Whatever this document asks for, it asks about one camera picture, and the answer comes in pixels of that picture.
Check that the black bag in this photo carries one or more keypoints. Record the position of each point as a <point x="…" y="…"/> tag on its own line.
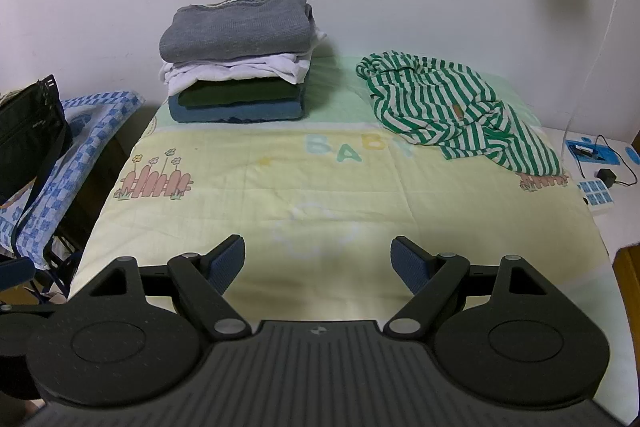
<point x="25" y="132"/>

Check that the blue folded garment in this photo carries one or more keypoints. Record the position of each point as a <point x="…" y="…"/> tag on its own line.
<point x="235" y="113"/>

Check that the green white striped garment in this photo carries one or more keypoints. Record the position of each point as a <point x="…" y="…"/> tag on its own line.
<point x="430" y="97"/>

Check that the black power adapter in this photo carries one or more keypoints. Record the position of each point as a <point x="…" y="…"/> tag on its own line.
<point x="606" y="178"/>

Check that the blue denim cloth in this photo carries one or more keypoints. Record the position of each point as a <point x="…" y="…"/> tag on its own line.
<point x="85" y="147"/>

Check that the grey knit sweater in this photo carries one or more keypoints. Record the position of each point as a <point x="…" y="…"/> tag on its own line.
<point x="235" y="27"/>

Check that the black metal chair frame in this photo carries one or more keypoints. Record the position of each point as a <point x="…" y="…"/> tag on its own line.
<point x="55" y="257"/>

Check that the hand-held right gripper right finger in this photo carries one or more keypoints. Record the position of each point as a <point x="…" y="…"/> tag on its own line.
<point x="407" y="264"/>

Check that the blue box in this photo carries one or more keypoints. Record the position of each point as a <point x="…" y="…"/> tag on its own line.
<point x="607" y="154"/>

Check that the white side table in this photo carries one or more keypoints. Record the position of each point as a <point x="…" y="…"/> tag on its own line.
<point x="620" y="227"/>

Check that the dark green folded garment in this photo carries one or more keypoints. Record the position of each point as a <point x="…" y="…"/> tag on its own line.
<point x="235" y="92"/>

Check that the white power strip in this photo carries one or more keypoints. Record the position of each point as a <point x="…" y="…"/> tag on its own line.
<point x="595" y="197"/>

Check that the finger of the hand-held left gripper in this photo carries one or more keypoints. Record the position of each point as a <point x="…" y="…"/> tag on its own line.
<point x="15" y="274"/>

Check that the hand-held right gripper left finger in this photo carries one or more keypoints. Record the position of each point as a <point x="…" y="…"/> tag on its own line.
<point x="227" y="264"/>

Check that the pastel printed blanket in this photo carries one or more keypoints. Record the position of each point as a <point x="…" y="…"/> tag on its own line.
<point x="300" y="187"/>

